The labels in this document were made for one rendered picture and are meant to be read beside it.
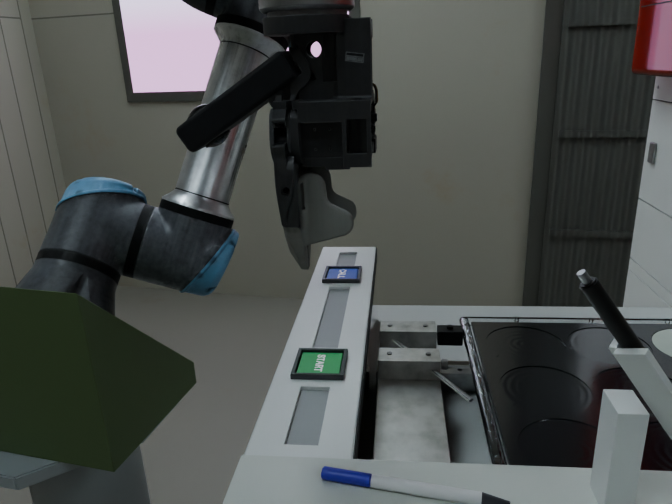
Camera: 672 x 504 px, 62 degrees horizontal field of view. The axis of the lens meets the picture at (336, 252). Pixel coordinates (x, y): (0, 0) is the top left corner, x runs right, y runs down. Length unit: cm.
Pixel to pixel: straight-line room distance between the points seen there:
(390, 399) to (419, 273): 224
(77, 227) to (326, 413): 48
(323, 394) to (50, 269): 44
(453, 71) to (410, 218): 72
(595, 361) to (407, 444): 28
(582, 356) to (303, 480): 45
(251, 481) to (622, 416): 27
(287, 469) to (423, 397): 27
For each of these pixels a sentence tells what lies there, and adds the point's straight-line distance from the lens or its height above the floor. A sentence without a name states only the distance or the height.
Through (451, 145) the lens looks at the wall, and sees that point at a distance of 274.
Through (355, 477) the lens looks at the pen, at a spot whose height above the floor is 97.
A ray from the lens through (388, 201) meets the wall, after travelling 283.
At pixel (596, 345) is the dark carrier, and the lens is 83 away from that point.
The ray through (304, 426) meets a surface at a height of 96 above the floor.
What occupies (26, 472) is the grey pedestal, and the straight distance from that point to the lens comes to 81.
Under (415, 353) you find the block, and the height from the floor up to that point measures 91.
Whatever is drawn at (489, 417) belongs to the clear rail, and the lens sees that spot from 65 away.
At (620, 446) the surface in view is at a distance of 44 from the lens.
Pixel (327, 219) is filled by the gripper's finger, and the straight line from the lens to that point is 48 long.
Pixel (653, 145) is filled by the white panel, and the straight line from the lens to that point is 125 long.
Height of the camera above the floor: 128
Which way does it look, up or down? 19 degrees down
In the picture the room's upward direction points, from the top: 2 degrees counter-clockwise
